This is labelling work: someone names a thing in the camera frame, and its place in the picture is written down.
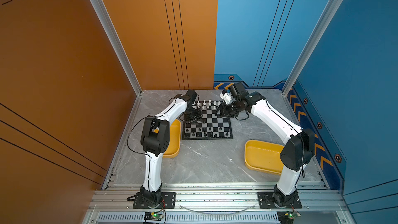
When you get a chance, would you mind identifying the yellow tray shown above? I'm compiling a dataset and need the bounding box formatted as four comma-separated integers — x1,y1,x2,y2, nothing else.
244,140,284,175
163,120,181,158

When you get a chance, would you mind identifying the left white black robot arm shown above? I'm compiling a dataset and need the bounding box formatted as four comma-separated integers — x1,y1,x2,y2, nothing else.
140,89,202,207

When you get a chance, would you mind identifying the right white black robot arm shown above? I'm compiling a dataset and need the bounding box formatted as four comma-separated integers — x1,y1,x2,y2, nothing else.
218,83,315,208

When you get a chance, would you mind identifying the left green circuit board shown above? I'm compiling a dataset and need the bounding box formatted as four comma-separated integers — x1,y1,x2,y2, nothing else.
143,212,165,224

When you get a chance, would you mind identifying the green circuit board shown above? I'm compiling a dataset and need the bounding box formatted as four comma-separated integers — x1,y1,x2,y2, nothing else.
277,212,301,224
143,212,165,224

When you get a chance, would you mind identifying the right green circuit board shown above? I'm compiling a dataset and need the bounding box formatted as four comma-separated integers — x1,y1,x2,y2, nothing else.
277,212,301,224

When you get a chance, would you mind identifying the black white chessboard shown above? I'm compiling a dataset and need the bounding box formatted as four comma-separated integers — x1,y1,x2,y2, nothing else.
182,100,233,140

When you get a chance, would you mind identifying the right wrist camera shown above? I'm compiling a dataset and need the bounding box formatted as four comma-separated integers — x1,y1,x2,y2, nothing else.
220,89,234,105

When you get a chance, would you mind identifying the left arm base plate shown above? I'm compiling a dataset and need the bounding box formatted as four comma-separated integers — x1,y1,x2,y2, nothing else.
133,191,176,209

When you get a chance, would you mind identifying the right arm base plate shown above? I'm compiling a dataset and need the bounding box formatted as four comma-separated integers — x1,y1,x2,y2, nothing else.
257,190,302,209

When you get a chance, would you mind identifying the aluminium front frame rail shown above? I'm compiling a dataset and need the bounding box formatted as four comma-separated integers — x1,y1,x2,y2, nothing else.
83,181,355,224

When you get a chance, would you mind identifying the right aluminium corner post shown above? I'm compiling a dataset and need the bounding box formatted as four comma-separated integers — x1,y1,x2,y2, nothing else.
282,0,343,96

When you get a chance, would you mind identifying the aluminium corner post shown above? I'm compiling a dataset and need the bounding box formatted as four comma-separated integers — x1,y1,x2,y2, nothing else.
282,0,343,96
90,0,142,96

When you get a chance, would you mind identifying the left aluminium corner post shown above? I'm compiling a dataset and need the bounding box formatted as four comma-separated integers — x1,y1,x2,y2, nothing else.
90,0,142,96

